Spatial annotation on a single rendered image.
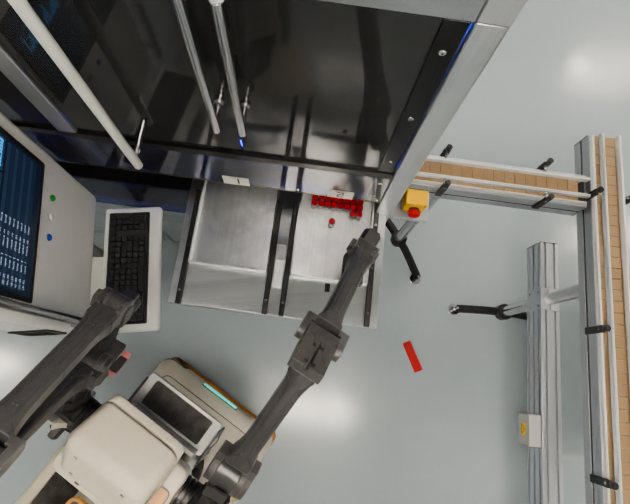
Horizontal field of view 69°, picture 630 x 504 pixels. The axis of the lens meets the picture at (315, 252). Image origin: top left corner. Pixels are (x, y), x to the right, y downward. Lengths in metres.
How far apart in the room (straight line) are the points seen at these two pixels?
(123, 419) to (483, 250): 2.09
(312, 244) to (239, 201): 0.30
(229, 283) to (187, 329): 0.94
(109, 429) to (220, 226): 0.78
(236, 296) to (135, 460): 0.66
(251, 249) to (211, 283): 0.18
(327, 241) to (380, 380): 1.06
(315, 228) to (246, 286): 0.31
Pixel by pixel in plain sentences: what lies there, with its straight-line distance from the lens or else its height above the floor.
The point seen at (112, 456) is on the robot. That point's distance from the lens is 1.10.
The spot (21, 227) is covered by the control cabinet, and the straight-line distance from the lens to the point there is 1.39.
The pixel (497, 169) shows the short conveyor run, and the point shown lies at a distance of 1.76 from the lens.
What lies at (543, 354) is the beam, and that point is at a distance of 2.12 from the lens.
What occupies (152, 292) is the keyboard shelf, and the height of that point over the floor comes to 0.80.
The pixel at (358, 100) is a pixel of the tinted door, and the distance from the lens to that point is 1.05.
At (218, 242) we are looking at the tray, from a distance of 1.60.
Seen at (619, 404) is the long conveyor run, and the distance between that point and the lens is 1.81.
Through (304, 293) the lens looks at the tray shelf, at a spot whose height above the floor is 0.88.
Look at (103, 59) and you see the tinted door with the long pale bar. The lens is 1.13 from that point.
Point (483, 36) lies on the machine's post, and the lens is 0.89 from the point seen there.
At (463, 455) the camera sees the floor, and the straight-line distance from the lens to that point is 2.58.
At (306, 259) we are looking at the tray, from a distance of 1.57.
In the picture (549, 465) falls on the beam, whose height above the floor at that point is 0.55.
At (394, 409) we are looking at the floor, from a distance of 2.47.
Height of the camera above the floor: 2.40
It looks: 75 degrees down
